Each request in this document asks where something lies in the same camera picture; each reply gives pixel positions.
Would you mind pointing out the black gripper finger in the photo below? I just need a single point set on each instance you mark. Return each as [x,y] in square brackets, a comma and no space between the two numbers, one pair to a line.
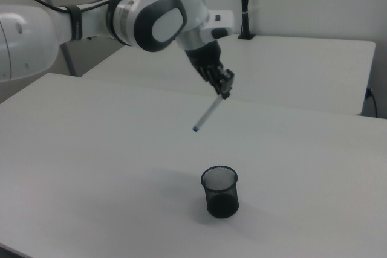
[215,79]
[227,84]

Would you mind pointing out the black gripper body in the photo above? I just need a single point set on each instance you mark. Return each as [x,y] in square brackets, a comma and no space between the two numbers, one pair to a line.
[207,55]

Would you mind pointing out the white marker with blue cap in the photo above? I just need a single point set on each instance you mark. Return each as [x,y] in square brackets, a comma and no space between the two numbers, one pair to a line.
[208,113]

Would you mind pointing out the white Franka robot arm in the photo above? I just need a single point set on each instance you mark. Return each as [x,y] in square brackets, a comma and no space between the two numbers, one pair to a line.
[90,22]

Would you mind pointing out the white side table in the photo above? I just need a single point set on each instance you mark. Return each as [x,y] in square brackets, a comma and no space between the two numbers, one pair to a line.
[287,67]

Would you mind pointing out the black mesh pen cup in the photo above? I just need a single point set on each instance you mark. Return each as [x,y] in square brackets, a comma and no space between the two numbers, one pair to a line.
[222,206]

